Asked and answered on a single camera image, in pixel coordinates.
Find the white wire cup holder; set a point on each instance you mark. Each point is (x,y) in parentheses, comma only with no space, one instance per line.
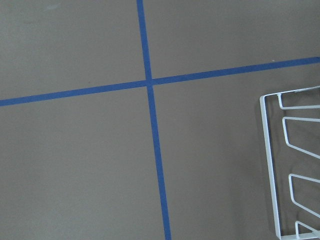
(291,132)

